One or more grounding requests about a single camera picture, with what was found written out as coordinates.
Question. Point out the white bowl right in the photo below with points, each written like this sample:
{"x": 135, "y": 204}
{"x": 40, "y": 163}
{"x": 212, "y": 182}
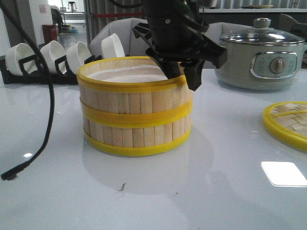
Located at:
{"x": 111, "y": 47}

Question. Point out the grey electric cooking pot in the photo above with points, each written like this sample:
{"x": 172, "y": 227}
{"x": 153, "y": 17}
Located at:
{"x": 260, "y": 67}

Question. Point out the liner paper in upper tray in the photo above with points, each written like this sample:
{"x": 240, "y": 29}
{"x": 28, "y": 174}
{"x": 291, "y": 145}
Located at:
{"x": 136, "y": 74}

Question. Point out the white bowl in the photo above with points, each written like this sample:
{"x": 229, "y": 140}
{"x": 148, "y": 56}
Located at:
{"x": 76, "y": 55}
{"x": 14, "y": 54}
{"x": 51, "y": 52}
{"x": 111, "y": 47}

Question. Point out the bamboo steamer tray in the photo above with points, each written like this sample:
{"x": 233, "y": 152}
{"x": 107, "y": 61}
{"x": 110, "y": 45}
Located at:
{"x": 137, "y": 142}
{"x": 132, "y": 105}

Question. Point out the red bin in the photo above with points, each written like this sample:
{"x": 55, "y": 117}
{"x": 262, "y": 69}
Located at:
{"x": 49, "y": 33}

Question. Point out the black dish rack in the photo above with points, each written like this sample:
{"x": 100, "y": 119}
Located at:
{"x": 63, "y": 74}

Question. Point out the grey chair right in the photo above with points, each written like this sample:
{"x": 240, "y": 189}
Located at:
{"x": 217, "y": 30}

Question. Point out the woven bamboo steamer lid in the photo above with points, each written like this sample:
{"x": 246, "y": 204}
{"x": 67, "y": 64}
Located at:
{"x": 287, "y": 122}

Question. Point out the white bowl far left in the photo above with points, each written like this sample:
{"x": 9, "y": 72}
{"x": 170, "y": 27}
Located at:
{"x": 14, "y": 54}

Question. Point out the grey chair left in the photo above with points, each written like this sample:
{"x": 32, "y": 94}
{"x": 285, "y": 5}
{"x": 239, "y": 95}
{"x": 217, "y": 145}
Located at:
{"x": 123, "y": 29}

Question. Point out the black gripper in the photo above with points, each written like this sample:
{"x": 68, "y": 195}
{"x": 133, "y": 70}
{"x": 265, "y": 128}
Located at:
{"x": 177, "y": 33}

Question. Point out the grey chair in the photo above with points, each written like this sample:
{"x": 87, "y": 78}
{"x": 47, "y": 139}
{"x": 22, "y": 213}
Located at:
{"x": 123, "y": 29}
{"x": 217, "y": 30}

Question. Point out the glass pot lid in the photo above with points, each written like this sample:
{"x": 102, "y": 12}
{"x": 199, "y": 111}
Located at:
{"x": 262, "y": 34}

